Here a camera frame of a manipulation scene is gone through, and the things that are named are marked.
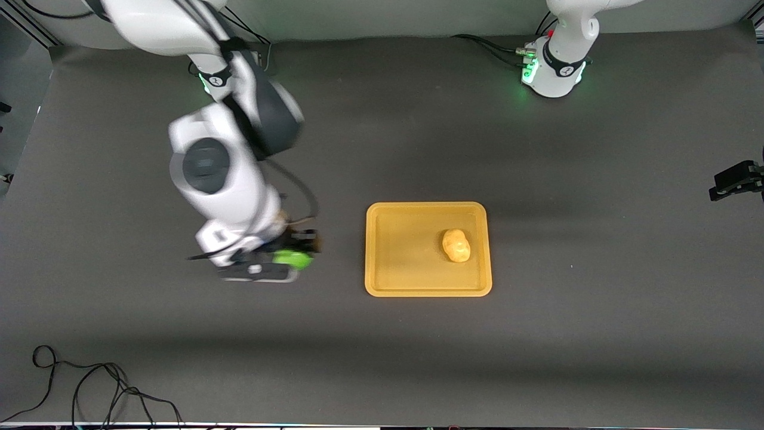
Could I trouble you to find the green apple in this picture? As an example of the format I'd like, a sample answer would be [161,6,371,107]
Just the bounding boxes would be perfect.
[273,251,314,270]

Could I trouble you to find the yellow potato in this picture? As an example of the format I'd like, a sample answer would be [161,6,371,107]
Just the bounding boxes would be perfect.
[442,229,472,263]

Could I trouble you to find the yellow plastic tray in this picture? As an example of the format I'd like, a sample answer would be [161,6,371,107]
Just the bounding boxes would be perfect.
[365,202,493,297]

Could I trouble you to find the dark grey table mat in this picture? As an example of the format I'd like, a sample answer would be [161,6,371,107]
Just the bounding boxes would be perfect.
[0,24,764,426]

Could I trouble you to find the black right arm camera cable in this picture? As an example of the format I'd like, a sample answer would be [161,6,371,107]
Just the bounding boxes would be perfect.
[263,158,320,226]

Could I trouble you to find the loose black cable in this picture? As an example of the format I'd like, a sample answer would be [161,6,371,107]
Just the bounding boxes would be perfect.
[0,345,183,426]

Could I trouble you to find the black right arm base cable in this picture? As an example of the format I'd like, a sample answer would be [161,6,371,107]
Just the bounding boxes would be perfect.
[221,6,273,73]

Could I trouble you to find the black arm base cable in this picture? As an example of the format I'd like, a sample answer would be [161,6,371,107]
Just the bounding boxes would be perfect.
[221,6,273,73]
[451,12,559,67]

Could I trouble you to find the black left arm base cable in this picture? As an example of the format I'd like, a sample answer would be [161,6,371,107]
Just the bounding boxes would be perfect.
[451,12,559,67]

